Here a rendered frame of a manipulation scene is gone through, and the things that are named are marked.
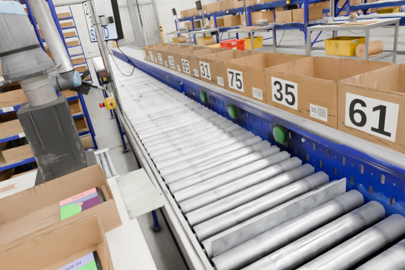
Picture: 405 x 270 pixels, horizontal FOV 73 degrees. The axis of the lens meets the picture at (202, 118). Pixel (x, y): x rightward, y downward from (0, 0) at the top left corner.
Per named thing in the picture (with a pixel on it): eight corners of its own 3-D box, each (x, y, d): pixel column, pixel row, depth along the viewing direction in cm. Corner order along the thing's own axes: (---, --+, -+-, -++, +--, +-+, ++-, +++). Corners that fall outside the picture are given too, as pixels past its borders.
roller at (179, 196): (169, 204, 99) (167, 192, 97) (285, 157, 116) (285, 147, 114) (173, 211, 95) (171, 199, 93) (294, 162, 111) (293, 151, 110)
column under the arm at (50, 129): (33, 193, 111) (0, 118, 100) (38, 167, 134) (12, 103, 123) (99, 170, 121) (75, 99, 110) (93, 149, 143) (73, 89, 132)
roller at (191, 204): (175, 214, 93) (172, 202, 92) (296, 164, 110) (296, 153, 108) (179, 223, 89) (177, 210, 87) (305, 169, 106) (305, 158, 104)
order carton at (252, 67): (226, 90, 162) (222, 61, 156) (267, 79, 172) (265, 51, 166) (266, 105, 127) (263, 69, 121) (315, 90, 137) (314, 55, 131)
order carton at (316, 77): (266, 105, 127) (263, 69, 122) (314, 90, 137) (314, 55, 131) (335, 131, 93) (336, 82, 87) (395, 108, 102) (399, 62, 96)
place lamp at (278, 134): (272, 140, 116) (271, 125, 114) (275, 139, 117) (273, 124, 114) (282, 146, 110) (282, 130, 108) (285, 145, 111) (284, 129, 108)
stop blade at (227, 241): (215, 266, 73) (210, 239, 69) (343, 201, 87) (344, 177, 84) (216, 267, 72) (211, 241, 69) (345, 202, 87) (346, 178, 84)
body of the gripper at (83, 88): (88, 93, 191) (69, 88, 185) (91, 81, 190) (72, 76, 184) (88, 95, 184) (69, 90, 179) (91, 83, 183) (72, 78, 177)
